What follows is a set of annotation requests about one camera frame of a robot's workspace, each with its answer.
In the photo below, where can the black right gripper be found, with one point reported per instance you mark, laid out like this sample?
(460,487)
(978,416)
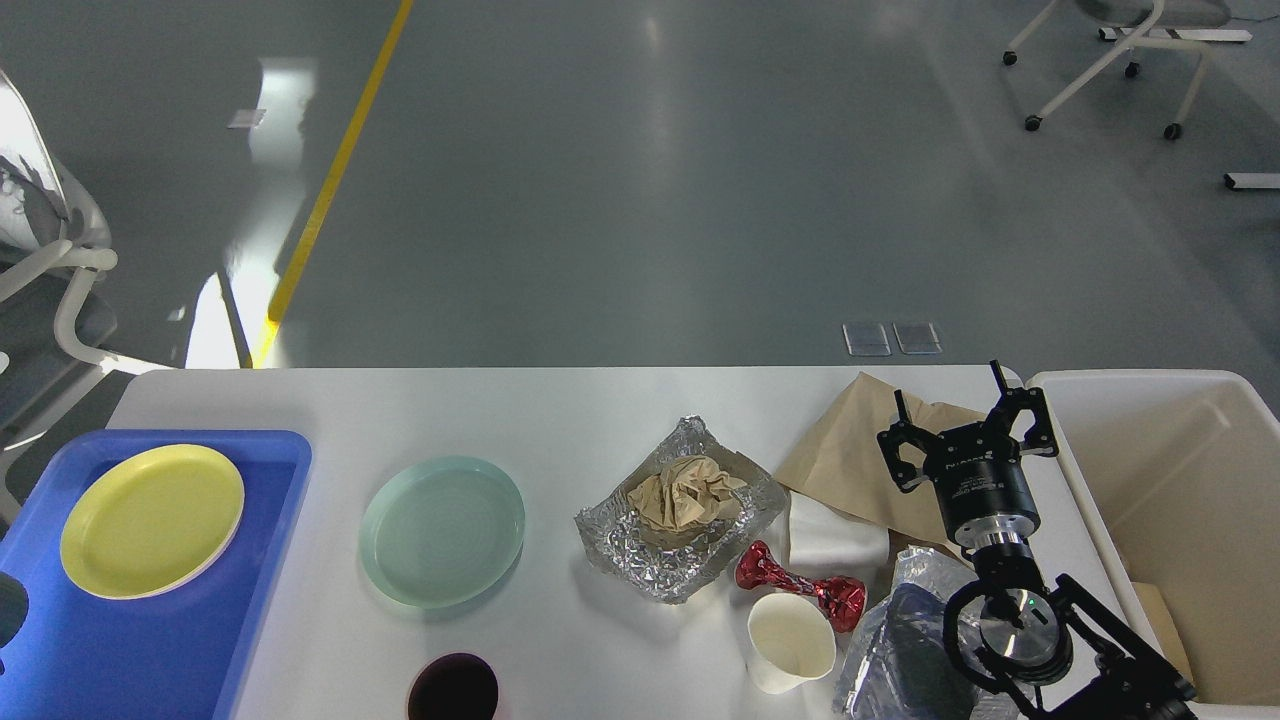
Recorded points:
(978,485)

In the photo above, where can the pink mug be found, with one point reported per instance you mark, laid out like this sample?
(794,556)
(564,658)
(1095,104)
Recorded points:
(455,686)

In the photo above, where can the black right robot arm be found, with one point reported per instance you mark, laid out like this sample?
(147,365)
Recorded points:
(1054,650)

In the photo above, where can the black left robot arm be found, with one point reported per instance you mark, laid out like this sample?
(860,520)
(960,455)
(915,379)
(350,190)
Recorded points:
(14,607)

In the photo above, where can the brown paper bag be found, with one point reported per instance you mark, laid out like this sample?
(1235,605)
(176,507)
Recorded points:
(838,462)

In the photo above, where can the white napkin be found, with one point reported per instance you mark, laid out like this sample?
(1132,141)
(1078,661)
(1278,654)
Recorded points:
(824,541)

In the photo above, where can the red foil wrapper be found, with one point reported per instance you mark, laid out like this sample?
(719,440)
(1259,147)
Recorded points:
(840,599)

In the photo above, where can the beige waste bin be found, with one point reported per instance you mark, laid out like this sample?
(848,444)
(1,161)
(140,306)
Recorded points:
(1177,475)

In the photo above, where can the white paper cup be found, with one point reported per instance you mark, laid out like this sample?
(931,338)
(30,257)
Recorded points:
(791,643)

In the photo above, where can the white bar on floor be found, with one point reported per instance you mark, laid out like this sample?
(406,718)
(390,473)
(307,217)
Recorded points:
(1249,181)

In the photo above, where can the crumpled aluminium foil tray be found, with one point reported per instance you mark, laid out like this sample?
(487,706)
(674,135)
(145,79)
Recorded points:
(670,567)

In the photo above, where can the white office chair right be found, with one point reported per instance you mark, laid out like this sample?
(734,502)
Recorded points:
(1180,26)

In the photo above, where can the light green plate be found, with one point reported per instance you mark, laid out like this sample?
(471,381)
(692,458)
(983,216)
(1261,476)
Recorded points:
(442,532)

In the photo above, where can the yellow plate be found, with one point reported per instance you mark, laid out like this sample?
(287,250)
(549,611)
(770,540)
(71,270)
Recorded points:
(152,523)

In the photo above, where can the blue plastic tray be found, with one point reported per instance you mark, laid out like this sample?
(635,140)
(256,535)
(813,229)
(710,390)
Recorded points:
(180,655)

